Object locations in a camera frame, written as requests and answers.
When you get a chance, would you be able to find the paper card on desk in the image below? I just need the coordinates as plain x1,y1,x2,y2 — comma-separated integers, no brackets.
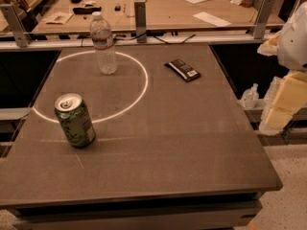
43,11,73,25

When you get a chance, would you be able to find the small clear sanitizer bottle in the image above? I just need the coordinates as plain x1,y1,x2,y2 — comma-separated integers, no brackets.
240,83,259,109

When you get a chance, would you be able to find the middle metal bracket post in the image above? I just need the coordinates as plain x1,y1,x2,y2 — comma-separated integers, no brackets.
134,1,147,43

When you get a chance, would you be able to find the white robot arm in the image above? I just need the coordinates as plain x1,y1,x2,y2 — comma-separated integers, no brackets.
257,2,307,135

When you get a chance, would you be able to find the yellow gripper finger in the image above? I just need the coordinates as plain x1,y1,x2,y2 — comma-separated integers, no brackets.
259,71,307,136
257,32,281,57

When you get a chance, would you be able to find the white paper slip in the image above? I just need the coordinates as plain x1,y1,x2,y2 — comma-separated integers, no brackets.
194,11,230,27

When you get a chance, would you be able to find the metal bracket post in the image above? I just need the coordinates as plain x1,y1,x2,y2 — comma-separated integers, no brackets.
251,0,275,39
0,4,31,48
134,1,147,43

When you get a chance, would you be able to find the left metal bracket post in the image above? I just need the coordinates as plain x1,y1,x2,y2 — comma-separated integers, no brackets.
0,4,31,48

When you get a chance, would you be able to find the small black object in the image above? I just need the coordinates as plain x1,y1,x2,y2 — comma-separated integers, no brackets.
114,5,121,11

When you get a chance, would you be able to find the black remote device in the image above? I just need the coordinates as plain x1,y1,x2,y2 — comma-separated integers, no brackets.
73,7,102,14

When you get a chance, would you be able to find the clear plastic water bottle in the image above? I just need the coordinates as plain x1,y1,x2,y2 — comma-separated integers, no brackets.
90,11,117,75

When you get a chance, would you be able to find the right metal bracket post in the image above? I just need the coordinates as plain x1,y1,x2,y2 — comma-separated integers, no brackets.
251,0,275,39

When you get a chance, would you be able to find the black snack bar wrapper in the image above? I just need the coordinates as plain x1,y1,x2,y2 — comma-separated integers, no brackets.
165,59,201,82

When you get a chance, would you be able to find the green soda can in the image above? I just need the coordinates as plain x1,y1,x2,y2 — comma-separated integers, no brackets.
55,93,95,148

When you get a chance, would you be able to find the black cable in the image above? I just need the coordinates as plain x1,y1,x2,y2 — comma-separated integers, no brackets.
80,30,197,47

